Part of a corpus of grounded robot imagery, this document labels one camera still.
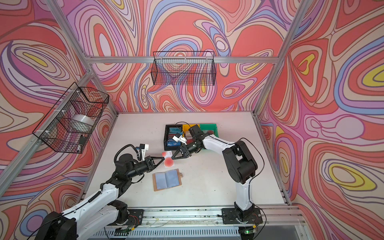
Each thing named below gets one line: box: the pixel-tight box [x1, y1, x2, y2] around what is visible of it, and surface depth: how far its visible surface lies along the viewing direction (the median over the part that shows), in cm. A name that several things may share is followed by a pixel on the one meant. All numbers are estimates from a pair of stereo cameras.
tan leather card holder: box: [152, 169, 183, 192], surface depth 87 cm
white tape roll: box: [68, 114, 95, 134], surface depth 74 cm
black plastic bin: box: [163, 124, 183, 151], surface depth 103 cm
